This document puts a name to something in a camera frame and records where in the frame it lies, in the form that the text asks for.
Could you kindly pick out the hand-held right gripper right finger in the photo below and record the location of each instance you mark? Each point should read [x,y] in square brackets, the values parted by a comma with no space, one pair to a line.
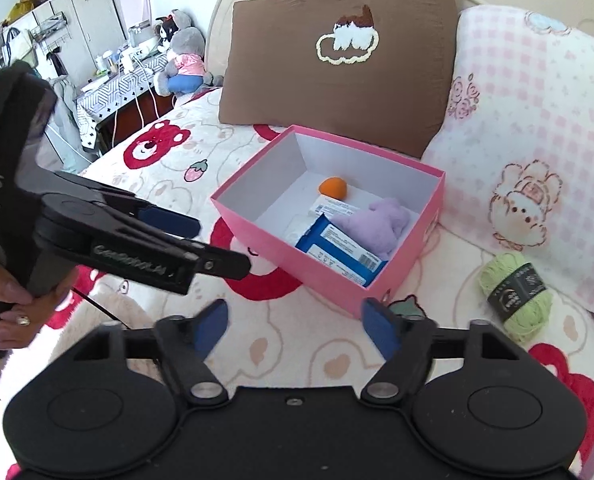
[382,330]

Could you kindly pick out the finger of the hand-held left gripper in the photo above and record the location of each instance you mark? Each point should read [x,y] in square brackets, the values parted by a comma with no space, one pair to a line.
[172,222]
[142,260]

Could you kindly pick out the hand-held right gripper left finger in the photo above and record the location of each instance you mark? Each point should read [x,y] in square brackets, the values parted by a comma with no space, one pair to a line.
[212,325]

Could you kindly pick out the blue snack packet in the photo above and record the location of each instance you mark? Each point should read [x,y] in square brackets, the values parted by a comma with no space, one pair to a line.
[337,250]

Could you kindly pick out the pink cardboard box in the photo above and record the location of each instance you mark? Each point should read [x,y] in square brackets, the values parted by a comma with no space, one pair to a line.
[287,265]

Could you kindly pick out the purple plush toy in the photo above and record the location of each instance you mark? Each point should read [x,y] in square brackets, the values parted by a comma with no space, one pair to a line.
[377,225]

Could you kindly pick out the white packet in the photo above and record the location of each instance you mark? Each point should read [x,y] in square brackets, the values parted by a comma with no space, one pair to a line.
[332,207]

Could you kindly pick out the orange ball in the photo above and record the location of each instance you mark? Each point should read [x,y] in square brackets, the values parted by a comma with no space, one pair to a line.
[333,187]

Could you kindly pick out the green yarn ball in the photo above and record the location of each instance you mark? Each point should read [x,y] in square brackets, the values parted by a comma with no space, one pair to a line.
[532,315]

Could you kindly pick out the person's left hand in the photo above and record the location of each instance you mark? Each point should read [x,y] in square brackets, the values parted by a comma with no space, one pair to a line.
[27,312]

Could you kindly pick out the printed bear blanket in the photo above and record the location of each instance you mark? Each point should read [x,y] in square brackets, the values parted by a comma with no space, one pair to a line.
[277,340]

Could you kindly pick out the grey hanging jacket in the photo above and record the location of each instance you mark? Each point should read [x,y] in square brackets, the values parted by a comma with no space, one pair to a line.
[67,110]

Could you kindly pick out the wooden nightstand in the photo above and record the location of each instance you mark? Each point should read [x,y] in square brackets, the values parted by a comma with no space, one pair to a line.
[127,125]

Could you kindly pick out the patterned table cloth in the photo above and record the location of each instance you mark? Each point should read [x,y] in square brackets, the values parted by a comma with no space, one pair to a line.
[107,92]

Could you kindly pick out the yellow bag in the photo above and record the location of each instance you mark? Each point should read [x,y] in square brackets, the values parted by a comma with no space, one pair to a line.
[22,10]

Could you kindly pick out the white cabinets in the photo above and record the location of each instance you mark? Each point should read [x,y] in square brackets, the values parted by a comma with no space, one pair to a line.
[87,10]

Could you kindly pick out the white appliance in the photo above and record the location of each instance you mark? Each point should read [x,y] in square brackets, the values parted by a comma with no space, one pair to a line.
[139,37]

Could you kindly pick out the grey plush toy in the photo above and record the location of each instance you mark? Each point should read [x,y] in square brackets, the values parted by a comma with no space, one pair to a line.
[184,45]

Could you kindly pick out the brown pillow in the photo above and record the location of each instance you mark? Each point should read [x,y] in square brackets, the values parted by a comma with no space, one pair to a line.
[277,70]

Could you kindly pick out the black and white plush toy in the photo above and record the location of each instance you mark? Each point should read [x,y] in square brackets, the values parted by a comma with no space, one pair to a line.
[166,30]

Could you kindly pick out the pink checked pillow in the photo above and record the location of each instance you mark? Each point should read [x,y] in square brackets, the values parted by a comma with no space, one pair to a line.
[527,110]

